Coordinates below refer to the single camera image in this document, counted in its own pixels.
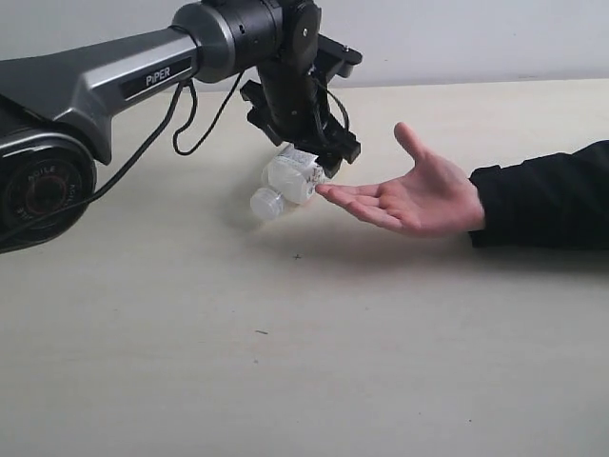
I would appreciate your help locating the white floral label bottle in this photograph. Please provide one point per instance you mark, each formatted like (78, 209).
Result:
(288, 180)

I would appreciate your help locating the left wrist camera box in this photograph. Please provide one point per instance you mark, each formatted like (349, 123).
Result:
(334, 59)

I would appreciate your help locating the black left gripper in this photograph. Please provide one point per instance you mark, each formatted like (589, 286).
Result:
(288, 107)

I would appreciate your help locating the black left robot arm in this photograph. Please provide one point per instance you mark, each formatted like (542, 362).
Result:
(57, 109)

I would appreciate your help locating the open human hand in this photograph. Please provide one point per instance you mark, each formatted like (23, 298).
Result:
(435, 199)

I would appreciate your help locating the black sleeved forearm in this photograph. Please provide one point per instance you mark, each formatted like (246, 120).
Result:
(557, 201)

